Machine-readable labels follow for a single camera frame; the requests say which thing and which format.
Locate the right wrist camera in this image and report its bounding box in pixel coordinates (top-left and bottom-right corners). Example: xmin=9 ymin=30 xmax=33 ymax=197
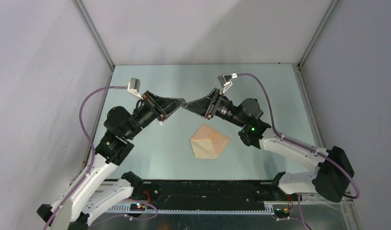
xmin=217 ymin=73 xmax=238 ymax=94

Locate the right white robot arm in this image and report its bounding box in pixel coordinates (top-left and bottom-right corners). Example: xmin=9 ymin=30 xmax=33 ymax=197
xmin=182 ymin=88 xmax=354 ymax=203

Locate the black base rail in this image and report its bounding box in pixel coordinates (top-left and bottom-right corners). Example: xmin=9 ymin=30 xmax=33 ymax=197
xmin=131 ymin=180 xmax=289 ymax=212

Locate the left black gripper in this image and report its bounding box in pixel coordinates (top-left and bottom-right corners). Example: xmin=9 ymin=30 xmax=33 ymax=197
xmin=124 ymin=90 xmax=185 ymax=139

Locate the tan paper envelope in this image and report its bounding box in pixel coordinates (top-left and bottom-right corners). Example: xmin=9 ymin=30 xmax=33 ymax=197
xmin=190 ymin=123 xmax=231 ymax=160

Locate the purple cable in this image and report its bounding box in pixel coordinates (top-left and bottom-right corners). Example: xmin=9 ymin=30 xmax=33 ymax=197
xmin=233 ymin=73 xmax=361 ymax=230
xmin=43 ymin=85 xmax=159 ymax=230

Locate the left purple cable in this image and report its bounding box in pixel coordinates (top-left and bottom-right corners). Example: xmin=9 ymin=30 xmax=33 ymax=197
xmin=43 ymin=85 xmax=159 ymax=230

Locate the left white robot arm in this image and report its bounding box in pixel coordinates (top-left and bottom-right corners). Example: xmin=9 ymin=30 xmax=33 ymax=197
xmin=37 ymin=91 xmax=185 ymax=230

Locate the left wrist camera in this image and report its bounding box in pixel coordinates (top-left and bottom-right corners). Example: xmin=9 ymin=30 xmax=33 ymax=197
xmin=127 ymin=78 xmax=143 ymax=100

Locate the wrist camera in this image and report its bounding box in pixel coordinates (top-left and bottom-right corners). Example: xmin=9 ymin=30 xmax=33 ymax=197
xmin=127 ymin=78 xmax=143 ymax=100
xmin=217 ymin=73 xmax=238 ymax=94

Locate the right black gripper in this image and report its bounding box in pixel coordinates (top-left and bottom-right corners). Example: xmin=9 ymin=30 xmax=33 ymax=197
xmin=183 ymin=88 xmax=247 ymax=128

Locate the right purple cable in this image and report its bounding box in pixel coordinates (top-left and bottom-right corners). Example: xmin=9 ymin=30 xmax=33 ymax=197
xmin=233 ymin=73 xmax=361 ymax=230

